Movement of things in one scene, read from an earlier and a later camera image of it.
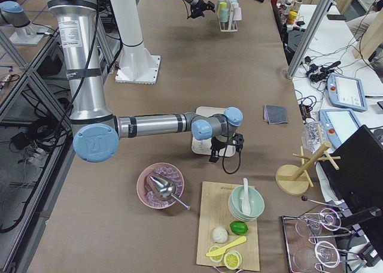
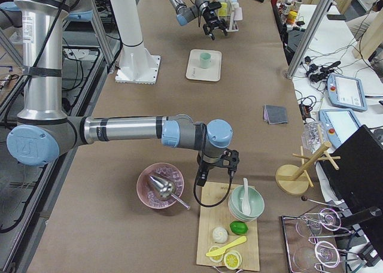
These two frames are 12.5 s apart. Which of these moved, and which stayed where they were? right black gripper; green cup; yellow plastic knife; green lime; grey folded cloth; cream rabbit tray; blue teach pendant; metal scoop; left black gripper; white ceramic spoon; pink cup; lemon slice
Moved: right black gripper; green cup; left black gripper; cream rabbit tray
Stayed: grey folded cloth; yellow plastic knife; pink cup; white ceramic spoon; green lime; metal scoop; blue teach pendant; lemon slice
